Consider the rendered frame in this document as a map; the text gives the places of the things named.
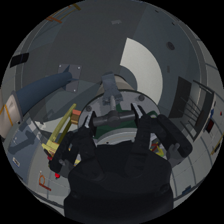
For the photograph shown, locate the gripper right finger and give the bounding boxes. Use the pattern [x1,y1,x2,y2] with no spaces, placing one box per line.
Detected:
[125,103,193,176]

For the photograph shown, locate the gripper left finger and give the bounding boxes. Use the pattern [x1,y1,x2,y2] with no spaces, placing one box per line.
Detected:
[48,110,98,176]

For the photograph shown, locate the dark grey T-knob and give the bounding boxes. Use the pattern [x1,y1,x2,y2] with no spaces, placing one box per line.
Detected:
[92,95,136,128]

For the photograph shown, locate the orange block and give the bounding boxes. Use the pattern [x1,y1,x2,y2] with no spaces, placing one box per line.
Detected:
[71,109,82,125]

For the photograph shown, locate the white control box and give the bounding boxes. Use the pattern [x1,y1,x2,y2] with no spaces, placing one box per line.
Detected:
[202,94,224,140]

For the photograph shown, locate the blue box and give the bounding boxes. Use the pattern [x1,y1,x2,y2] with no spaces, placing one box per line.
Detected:
[181,185,192,195]

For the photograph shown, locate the yellow bar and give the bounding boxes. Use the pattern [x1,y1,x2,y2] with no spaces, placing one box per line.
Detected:
[210,132,224,156]

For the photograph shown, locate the wooden ladder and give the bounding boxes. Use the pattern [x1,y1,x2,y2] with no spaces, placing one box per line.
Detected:
[45,3,81,23]

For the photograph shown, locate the yellow red bracket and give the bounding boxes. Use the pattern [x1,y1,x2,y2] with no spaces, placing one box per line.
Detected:
[149,142,166,157]

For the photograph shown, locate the yellow rail frame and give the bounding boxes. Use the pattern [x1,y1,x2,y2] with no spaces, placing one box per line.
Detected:
[41,103,78,159]

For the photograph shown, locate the grey lock bracket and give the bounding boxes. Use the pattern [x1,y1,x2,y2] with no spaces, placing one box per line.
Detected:
[101,73,123,106]

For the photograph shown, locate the orange cable loop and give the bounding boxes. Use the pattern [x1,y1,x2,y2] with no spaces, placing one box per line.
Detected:
[39,172,52,192]

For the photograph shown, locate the black wall panel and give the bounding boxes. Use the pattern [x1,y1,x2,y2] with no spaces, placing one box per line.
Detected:
[9,52,30,68]

